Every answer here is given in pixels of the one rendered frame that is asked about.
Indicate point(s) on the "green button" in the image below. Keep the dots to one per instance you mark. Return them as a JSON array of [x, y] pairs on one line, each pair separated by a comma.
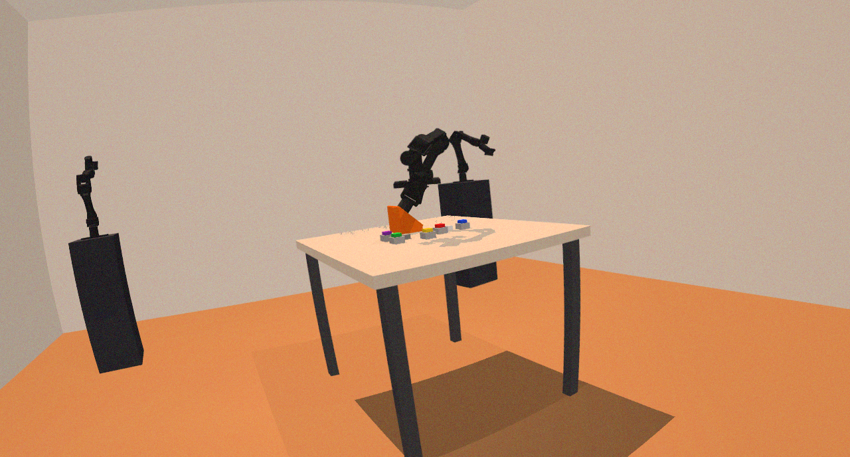
[[396, 238]]

